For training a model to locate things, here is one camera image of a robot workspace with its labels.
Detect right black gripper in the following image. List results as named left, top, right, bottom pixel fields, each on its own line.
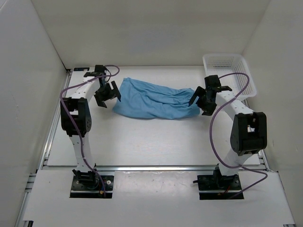
left=189, top=86, right=217, bottom=116

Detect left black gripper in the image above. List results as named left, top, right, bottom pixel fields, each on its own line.
left=94, top=81, right=121, bottom=108

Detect light blue shorts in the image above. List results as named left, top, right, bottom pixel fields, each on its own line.
left=112, top=78, right=200, bottom=120

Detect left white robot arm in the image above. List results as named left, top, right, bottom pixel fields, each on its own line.
left=60, top=65, right=121, bottom=189

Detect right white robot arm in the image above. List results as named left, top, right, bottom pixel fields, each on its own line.
left=188, top=73, right=267, bottom=189

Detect white plastic mesh basket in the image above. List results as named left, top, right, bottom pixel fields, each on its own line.
left=203, top=53, right=257, bottom=101

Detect blue label sticker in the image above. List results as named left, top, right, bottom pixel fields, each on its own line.
left=73, top=67, right=89, bottom=71

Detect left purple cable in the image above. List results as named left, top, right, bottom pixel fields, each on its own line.
left=60, top=65, right=120, bottom=198

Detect aluminium front rail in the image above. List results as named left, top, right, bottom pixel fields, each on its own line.
left=97, top=165, right=215, bottom=172

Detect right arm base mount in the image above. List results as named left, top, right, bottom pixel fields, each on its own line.
left=193, top=175, right=244, bottom=201

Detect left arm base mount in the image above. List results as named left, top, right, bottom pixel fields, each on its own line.
left=70, top=169, right=114, bottom=199

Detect aluminium left rail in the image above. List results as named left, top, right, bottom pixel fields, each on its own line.
left=36, top=69, right=73, bottom=172

